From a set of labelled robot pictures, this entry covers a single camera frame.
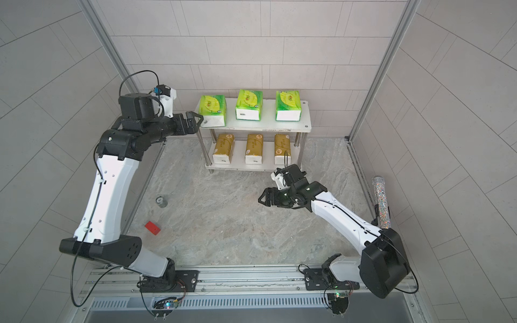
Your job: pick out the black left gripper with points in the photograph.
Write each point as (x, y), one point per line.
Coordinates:
(191, 128)

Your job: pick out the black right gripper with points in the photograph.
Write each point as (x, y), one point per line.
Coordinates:
(275, 200)

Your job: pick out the green tissue pack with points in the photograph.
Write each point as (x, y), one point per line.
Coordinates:
(288, 106)
(213, 110)
(249, 105)

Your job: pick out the gold tissue pack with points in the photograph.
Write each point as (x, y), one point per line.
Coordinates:
(282, 151)
(224, 148)
(254, 149)

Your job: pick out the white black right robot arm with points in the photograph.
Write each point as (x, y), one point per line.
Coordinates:
(383, 262)

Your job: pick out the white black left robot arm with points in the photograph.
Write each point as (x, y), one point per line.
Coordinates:
(98, 236)

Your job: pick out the white two-tier metal shelf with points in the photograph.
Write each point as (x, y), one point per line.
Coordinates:
(268, 127)

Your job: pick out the red block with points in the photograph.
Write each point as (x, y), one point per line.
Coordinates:
(153, 228)

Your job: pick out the glitter tube on stand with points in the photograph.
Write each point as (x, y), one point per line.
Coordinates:
(381, 207)

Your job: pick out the right controller circuit board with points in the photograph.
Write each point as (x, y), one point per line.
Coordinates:
(338, 304)

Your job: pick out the controller circuit board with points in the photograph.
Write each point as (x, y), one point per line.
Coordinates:
(163, 308)
(338, 304)

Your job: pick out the left controller circuit board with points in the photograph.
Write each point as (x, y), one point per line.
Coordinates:
(163, 308)

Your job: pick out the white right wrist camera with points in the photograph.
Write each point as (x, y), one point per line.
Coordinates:
(278, 178)

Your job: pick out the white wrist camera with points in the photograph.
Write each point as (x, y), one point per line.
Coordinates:
(166, 96)
(278, 178)

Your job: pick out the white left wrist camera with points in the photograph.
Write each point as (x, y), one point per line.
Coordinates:
(166, 96)

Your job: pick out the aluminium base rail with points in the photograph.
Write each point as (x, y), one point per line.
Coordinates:
(212, 279)

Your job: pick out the aluminium corner frame post left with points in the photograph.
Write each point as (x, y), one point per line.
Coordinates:
(100, 31)

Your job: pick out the aluminium corner frame post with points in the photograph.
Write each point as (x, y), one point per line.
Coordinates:
(100, 31)
(395, 42)

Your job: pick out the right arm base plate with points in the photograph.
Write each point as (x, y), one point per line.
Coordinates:
(322, 279)

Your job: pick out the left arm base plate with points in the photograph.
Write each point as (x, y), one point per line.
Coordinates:
(180, 282)

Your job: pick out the aluminium corner frame post right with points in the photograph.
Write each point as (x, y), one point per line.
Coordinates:
(395, 42)

